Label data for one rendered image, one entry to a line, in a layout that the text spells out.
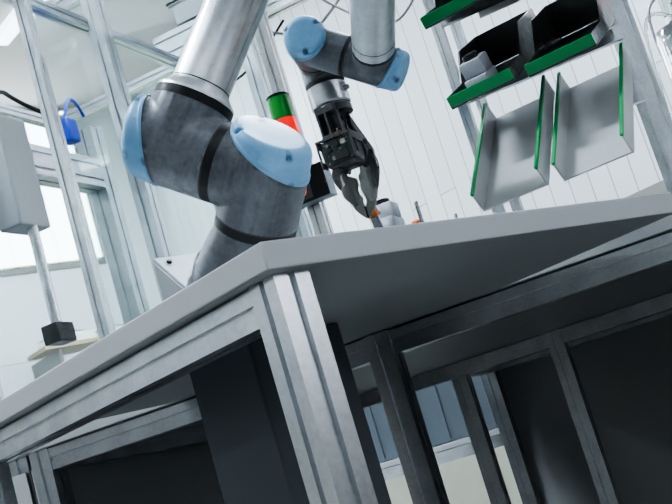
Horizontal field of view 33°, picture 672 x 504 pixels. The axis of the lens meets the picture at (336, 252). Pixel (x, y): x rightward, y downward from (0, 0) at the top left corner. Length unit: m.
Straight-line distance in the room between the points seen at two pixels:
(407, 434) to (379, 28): 0.66
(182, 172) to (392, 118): 6.09
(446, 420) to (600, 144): 2.20
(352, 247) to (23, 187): 1.88
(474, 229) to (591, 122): 0.82
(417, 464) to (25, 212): 1.41
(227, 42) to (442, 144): 5.72
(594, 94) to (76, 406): 1.12
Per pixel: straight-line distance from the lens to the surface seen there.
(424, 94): 7.38
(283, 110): 2.38
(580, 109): 2.12
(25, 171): 2.99
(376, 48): 1.90
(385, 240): 1.18
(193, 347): 1.24
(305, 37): 1.98
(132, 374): 1.37
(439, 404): 4.05
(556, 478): 3.61
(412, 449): 1.87
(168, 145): 1.55
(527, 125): 2.14
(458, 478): 5.50
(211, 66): 1.59
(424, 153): 7.39
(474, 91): 2.04
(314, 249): 1.12
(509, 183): 2.02
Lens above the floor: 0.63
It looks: 11 degrees up
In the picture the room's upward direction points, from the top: 17 degrees counter-clockwise
